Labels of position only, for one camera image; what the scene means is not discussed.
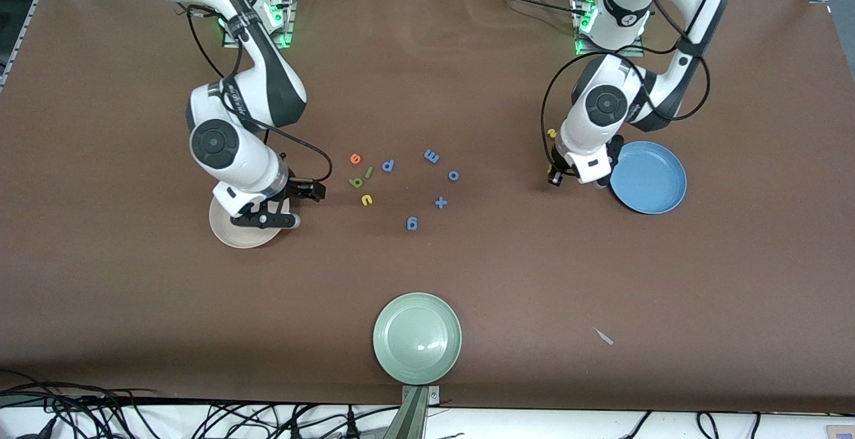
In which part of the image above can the blue plate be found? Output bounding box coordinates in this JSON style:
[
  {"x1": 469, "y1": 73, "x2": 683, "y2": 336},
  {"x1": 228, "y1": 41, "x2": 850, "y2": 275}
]
[{"x1": 610, "y1": 140, "x2": 688, "y2": 215}]

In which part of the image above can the brown table cover sheet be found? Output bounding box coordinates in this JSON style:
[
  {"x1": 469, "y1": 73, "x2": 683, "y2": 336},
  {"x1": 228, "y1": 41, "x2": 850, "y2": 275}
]
[{"x1": 0, "y1": 0, "x2": 855, "y2": 414}]

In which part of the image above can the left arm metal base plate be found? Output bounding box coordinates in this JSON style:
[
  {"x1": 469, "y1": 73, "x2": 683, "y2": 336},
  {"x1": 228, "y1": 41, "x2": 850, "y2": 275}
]
[{"x1": 574, "y1": 0, "x2": 645, "y2": 57}]

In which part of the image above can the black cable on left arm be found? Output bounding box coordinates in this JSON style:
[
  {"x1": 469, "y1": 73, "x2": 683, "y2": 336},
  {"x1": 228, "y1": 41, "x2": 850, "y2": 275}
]
[{"x1": 541, "y1": 0, "x2": 713, "y2": 179}]

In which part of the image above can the black cable at arm base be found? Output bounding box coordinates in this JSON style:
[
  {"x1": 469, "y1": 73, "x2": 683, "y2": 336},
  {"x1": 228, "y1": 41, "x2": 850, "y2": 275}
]
[{"x1": 468, "y1": 0, "x2": 587, "y2": 17}]

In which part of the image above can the beige plate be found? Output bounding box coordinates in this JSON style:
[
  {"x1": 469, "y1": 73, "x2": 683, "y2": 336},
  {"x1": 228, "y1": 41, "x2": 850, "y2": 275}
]
[{"x1": 209, "y1": 193, "x2": 287, "y2": 249}]

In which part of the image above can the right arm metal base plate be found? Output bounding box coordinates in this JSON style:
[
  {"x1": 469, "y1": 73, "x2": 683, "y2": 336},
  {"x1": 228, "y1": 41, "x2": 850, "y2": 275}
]
[{"x1": 222, "y1": 0, "x2": 295, "y2": 49}]

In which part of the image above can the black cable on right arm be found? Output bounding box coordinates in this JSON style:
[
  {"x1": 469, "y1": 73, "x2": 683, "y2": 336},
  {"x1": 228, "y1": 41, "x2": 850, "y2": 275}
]
[{"x1": 175, "y1": 2, "x2": 334, "y2": 184}]

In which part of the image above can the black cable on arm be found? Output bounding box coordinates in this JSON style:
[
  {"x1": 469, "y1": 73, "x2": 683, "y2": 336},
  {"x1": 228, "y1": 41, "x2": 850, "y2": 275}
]
[
  {"x1": 175, "y1": 2, "x2": 334, "y2": 184},
  {"x1": 541, "y1": 0, "x2": 713, "y2": 179}
]

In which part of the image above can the aluminium camera mount post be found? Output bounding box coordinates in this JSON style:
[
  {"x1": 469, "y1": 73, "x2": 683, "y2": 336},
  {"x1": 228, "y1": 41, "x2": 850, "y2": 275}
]
[{"x1": 381, "y1": 386, "x2": 442, "y2": 439}]

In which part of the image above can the pale green plate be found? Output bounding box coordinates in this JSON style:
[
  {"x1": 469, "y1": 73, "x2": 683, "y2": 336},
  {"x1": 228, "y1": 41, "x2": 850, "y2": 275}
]
[{"x1": 372, "y1": 292, "x2": 463, "y2": 386}]

